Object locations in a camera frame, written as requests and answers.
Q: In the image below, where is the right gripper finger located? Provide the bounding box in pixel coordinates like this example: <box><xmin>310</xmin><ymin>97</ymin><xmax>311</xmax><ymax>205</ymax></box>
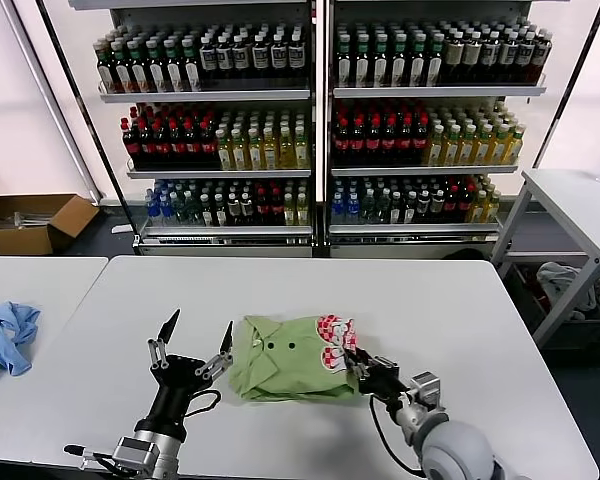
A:
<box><xmin>343</xmin><ymin>359</ymin><xmax>370</xmax><ymax>387</ymax></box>
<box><xmin>351</xmin><ymin>343</ymin><xmax>382</xmax><ymax>367</ymax></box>

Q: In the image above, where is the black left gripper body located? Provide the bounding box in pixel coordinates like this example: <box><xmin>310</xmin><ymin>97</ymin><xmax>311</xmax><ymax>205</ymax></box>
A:
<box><xmin>133</xmin><ymin>353</ymin><xmax>217</xmax><ymax>445</ymax></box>

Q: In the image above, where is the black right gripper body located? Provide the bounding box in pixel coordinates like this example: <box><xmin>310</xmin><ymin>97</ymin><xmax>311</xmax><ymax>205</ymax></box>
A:
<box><xmin>358</xmin><ymin>356</ymin><xmax>413</xmax><ymax>400</ymax></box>

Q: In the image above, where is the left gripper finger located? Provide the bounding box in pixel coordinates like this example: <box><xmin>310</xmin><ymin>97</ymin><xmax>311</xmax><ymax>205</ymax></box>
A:
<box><xmin>193</xmin><ymin>320</ymin><xmax>235</xmax><ymax>379</ymax></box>
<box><xmin>146</xmin><ymin>308</ymin><xmax>181</xmax><ymax>370</ymax></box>

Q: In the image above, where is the green polo shirt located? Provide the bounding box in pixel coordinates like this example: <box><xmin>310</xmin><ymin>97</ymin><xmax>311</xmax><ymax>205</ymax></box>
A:
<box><xmin>228</xmin><ymin>313</ymin><xmax>365</xmax><ymax>404</ymax></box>

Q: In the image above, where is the cola bottle red cap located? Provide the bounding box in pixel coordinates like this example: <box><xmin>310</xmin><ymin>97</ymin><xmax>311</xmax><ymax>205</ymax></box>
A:
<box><xmin>397</xmin><ymin>116</ymin><xmax>414</xmax><ymax>167</ymax></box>
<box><xmin>349</xmin><ymin>116</ymin><xmax>367</xmax><ymax>167</ymax></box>
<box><xmin>169</xmin><ymin>117</ymin><xmax>187</xmax><ymax>169</ymax></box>
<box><xmin>184</xmin><ymin>117</ymin><xmax>203</xmax><ymax>169</ymax></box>
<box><xmin>137</xmin><ymin>117</ymin><xmax>156</xmax><ymax>169</ymax></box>
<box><xmin>381</xmin><ymin>116</ymin><xmax>399</xmax><ymax>167</ymax></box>
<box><xmin>200</xmin><ymin>117</ymin><xmax>219</xmax><ymax>169</ymax></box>
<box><xmin>365</xmin><ymin>116</ymin><xmax>383</xmax><ymax>167</ymax></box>
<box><xmin>412</xmin><ymin>116</ymin><xmax>429</xmax><ymax>167</ymax></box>
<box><xmin>268</xmin><ymin>185</ymin><xmax>285</xmax><ymax>227</ymax></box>
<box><xmin>456</xmin><ymin>185</ymin><xmax>473</xmax><ymax>224</ymax></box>
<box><xmin>254</xmin><ymin>185</ymin><xmax>271</xmax><ymax>227</ymax></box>
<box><xmin>121</xmin><ymin>117</ymin><xmax>141</xmax><ymax>169</ymax></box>
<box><xmin>443</xmin><ymin>185</ymin><xmax>459</xmax><ymax>224</ymax></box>
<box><xmin>153</xmin><ymin>117</ymin><xmax>172</xmax><ymax>169</ymax></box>
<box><xmin>333</xmin><ymin>116</ymin><xmax>351</xmax><ymax>167</ymax></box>

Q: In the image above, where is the black floor object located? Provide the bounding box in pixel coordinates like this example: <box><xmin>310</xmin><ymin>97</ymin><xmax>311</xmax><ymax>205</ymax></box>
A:
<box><xmin>441</xmin><ymin>248</ymin><xmax>488</xmax><ymax>262</ymax></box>

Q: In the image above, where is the crumpled light blue cloth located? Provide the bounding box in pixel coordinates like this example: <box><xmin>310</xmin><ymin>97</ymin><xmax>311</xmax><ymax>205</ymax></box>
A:
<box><xmin>0</xmin><ymin>299</ymin><xmax>43</xmax><ymax>381</ymax></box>

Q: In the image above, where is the black storage crate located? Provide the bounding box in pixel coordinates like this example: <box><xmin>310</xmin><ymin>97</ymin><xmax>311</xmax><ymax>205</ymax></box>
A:
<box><xmin>498</xmin><ymin>262</ymin><xmax>600</xmax><ymax>346</ymax></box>

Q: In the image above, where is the open brown cardboard box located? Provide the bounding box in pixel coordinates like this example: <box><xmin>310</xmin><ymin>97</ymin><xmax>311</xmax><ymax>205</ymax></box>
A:
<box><xmin>0</xmin><ymin>166</ymin><xmax>101</xmax><ymax>256</ymax></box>

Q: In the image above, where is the silver metal part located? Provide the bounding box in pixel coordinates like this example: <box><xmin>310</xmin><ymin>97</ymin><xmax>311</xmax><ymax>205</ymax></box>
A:
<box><xmin>0</xmin><ymin>211</ymin><xmax>55</xmax><ymax>229</ymax></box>

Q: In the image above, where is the grey cloth pile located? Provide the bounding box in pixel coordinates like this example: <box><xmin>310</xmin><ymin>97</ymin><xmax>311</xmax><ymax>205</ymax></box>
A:
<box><xmin>535</xmin><ymin>262</ymin><xmax>599</xmax><ymax>324</ymax></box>

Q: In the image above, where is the grey metal beverage shelf unit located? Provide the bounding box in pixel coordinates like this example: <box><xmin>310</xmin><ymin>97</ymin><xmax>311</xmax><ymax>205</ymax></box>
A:
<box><xmin>324</xmin><ymin>0</ymin><xmax>550</xmax><ymax>259</ymax></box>
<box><xmin>68</xmin><ymin>0</ymin><xmax>316</xmax><ymax>259</ymax></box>

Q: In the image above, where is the white side table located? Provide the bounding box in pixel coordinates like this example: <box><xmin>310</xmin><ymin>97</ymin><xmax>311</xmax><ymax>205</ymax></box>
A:
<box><xmin>488</xmin><ymin>168</ymin><xmax>600</xmax><ymax>351</ymax></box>

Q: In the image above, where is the dark tea bottle green cap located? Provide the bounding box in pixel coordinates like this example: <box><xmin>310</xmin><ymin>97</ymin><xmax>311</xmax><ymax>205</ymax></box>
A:
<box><xmin>353</xmin><ymin>33</ymin><xmax>373</xmax><ymax>90</ymax></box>
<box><xmin>130</xmin><ymin>39</ymin><xmax>150</xmax><ymax>94</ymax></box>
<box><xmin>372</xmin><ymin>33</ymin><xmax>391</xmax><ymax>90</ymax></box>
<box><xmin>409</xmin><ymin>32</ymin><xmax>429</xmax><ymax>89</ymax></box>
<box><xmin>390</xmin><ymin>32</ymin><xmax>410</xmax><ymax>90</ymax></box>
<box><xmin>182</xmin><ymin>37</ymin><xmax>202</xmax><ymax>93</ymax></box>
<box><xmin>95</xmin><ymin>41</ymin><xmax>116</xmax><ymax>95</ymax></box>
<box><xmin>427</xmin><ymin>32</ymin><xmax>446</xmax><ymax>89</ymax></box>
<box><xmin>147</xmin><ymin>38</ymin><xmax>168</xmax><ymax>94</ymax></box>
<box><xmin>112</xmin><ymin>40</ymin><xmax>133</xmax><ymax>95</ymax></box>
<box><xmin>164</xmin><ymin>38</ymin><xmax>185</xmax><ymax>94</ymax></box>
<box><xmin>336</xmin><ymin>34</ymin><xmax>355</xmax><ymax>90</ymax></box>

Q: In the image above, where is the beige label bottle white cap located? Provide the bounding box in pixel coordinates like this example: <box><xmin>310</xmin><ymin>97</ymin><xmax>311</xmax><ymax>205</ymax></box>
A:
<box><xmin>445</xmin><ymin>31</ymin><xmax>466</xmax><ymax>85</ymax></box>
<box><xmin>463</xmin><ymin>30</ymin><xmax>483</xmax><ymax>85</ymax></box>

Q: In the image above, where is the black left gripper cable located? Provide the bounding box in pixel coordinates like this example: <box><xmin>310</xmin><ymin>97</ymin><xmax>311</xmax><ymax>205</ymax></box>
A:
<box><xmin>63</xmin><ymin>389</ymin><xmax>222</xmax><ymax>474</ymax></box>

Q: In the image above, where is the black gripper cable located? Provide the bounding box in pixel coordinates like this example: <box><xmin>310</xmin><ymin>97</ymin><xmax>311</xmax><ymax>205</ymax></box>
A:
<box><xmin>63</xmin><ymin>389</ymin><xmax>222</xmax><ymax>474</ymax></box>
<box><xmin>368</xmin><ymin>394</ymin><xmax>424</xmax><ymax>474</ymax></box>

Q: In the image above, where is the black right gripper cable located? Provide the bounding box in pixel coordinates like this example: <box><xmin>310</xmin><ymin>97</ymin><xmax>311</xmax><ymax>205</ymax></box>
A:
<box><xmin>368</xmin><ymin>394</ymin><xmax>424</xmax><ymax>474</ymax></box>

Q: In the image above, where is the black frame pole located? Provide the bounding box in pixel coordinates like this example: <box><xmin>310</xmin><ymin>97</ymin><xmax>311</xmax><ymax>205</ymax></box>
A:
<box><xmin>531</xmin><ymin>0</ymin><xmax>600</xmax><ymax>167</ymax></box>
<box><xmin>35</xmin><ymin>0</ymin><xmax>141</xmax><ymax>247</ymax></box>

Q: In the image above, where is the grey window frame bar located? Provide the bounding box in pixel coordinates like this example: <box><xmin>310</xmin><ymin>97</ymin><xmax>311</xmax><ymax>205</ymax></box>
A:
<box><xmin>0</xmin><ymin>0</ymin><xmax>103</xmax><ymax>202</ymax></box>

